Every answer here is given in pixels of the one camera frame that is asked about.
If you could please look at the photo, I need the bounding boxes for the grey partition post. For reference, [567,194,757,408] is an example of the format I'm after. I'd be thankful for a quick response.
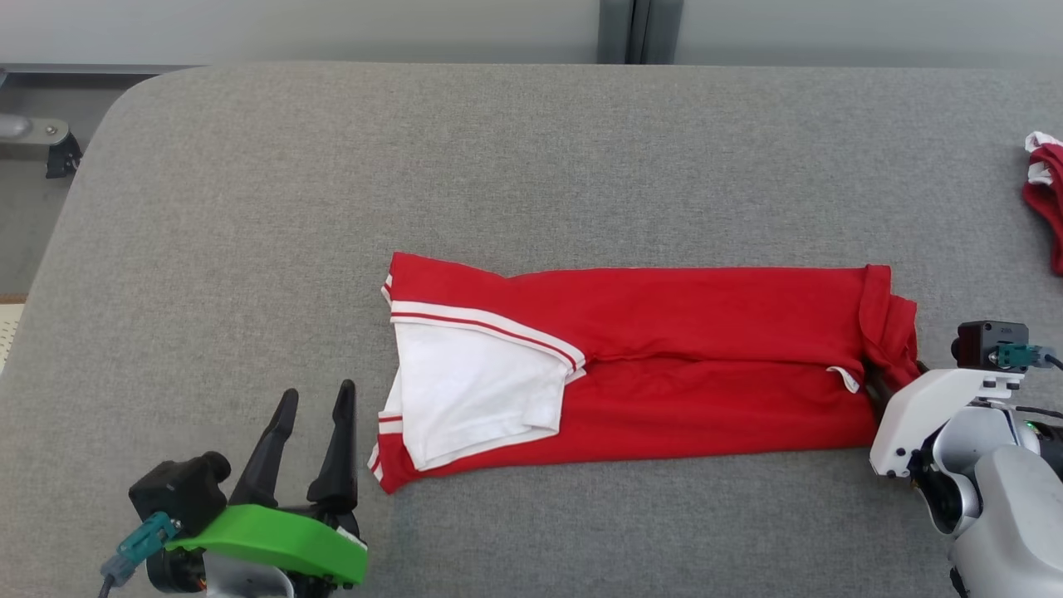
[598,0,637,65]
[635,0,683,66]

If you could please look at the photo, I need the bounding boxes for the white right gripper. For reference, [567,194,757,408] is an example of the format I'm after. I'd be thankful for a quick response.
[864,359,1024,478]

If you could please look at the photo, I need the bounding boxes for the teal cable connector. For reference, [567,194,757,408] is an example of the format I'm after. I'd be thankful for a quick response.
[100,512,181,588]
[997,343,1049,370]

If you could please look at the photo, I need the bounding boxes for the red shirt with white panels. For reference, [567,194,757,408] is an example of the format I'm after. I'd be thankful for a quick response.
[368,252,921,494]

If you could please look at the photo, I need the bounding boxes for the metal floor bracket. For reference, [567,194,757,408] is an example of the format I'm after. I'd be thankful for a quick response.
[0,112,71,160]

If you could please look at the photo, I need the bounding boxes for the cream perforated board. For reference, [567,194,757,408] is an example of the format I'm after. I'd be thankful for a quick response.
[0,303,26,375]

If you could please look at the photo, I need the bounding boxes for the black bracket end cap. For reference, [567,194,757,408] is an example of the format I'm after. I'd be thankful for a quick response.
[46,133,83,179]

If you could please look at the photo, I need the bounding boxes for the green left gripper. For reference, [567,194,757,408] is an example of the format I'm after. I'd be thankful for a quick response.
[164,380,369,586]

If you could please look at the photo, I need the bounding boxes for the red shorts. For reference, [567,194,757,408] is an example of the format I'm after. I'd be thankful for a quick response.
[1021,131,1063,277]

